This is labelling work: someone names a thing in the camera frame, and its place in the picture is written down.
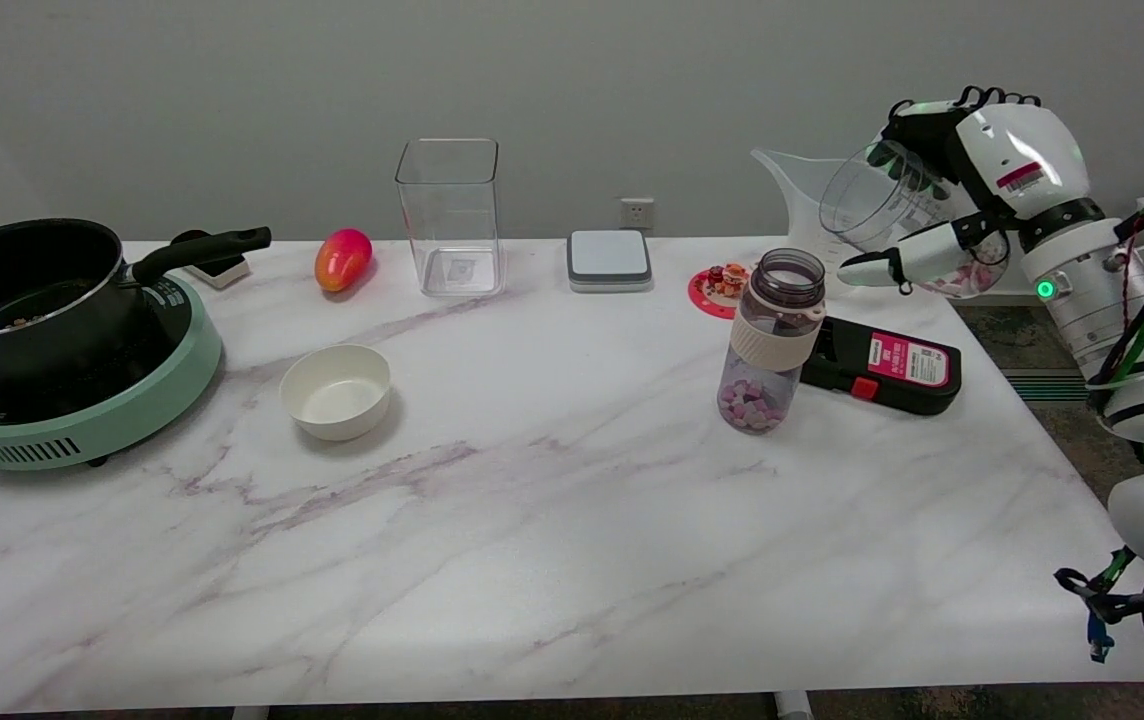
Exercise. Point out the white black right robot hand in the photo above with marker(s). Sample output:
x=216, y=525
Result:
x=1017, y=150

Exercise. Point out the pink white candy pieces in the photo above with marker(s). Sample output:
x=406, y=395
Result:
x=962, y=283
x=752, y=405

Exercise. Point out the small clear measuring cup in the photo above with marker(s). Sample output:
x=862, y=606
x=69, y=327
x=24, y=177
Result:
x=862, y=200

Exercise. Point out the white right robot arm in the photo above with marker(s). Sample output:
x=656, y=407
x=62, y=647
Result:
x=1102, y=310

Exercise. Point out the large translucent measuring jug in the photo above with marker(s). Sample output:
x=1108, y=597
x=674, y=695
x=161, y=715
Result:
x=792, y=190

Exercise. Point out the clear bottle with beige sleeve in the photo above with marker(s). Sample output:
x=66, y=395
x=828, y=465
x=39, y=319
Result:
x=777, y=335

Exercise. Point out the black device with red label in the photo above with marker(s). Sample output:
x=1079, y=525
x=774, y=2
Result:
x=907, y=360

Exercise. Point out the floor vent grille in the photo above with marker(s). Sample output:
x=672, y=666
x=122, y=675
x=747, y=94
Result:
x=1042, y=388

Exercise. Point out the red round coaster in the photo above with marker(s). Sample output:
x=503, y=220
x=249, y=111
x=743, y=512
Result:
x=704, y=298

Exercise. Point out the clear square plastic container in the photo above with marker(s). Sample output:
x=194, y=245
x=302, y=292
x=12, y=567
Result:
x=450, y=230

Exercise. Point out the white table leg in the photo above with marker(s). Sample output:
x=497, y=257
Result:
x=250, y=714
x=792, y=706

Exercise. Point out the red yellow mango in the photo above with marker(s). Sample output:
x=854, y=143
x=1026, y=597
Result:
x=342, y=260

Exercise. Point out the white ceramic bowl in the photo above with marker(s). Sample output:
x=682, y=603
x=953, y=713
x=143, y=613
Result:
x=335, y=395

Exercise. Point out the small white black object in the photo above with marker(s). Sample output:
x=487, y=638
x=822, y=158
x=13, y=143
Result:
x=222, y=273

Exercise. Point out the green induction cooker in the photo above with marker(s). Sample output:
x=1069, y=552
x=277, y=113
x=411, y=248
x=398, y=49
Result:
x=82, y=425

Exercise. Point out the white wall socket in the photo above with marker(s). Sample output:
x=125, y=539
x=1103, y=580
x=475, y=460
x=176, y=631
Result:
x=637, y=213

